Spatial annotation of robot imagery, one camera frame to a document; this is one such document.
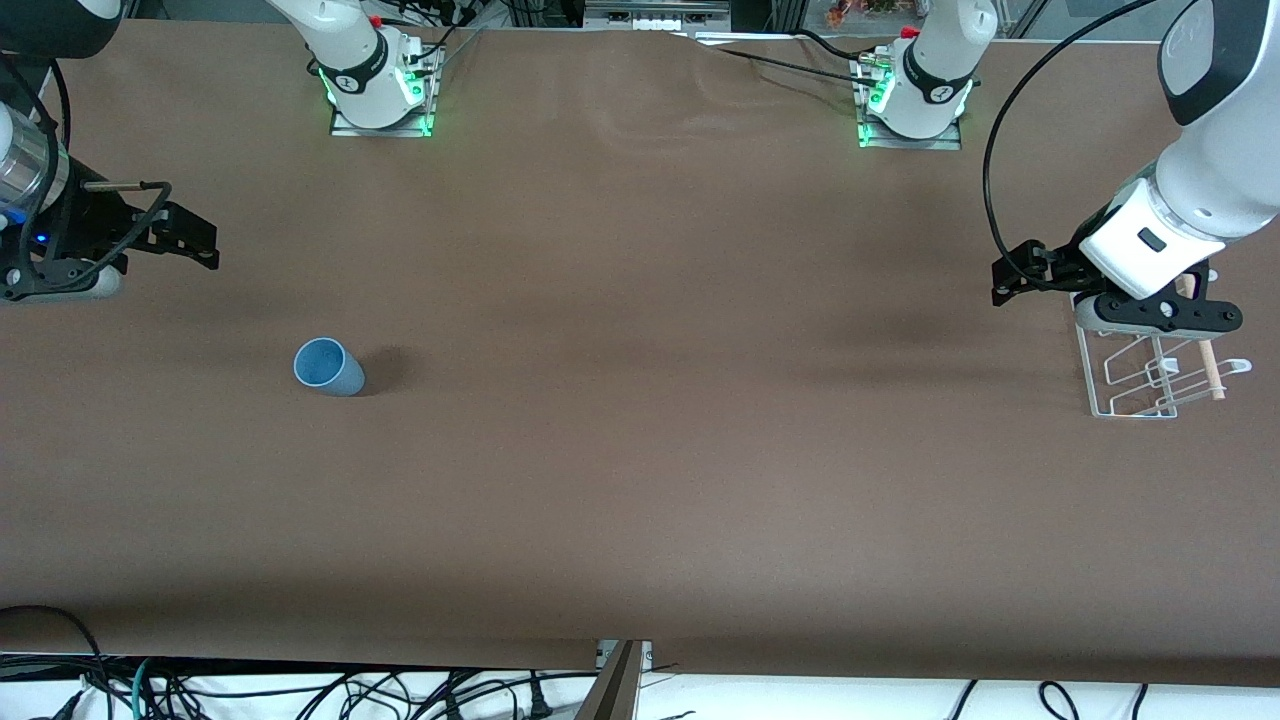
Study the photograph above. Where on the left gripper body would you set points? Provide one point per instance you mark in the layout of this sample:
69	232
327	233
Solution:
1062	264

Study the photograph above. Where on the grey metal beam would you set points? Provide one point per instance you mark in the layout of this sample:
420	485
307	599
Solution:
615	690

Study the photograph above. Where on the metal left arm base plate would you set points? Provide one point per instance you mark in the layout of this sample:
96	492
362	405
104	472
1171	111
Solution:
940	143

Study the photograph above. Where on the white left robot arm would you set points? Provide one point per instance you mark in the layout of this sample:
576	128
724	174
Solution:
1220	170

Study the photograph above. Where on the white power strip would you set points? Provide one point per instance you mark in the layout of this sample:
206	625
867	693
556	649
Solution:
655	20

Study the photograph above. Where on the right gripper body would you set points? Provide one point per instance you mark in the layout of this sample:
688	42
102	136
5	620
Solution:
88	224

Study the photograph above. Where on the brown table cover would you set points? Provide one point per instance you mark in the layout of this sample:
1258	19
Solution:
640	450

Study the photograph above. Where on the light blue plastic cup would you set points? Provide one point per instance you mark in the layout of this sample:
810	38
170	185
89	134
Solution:
320	362

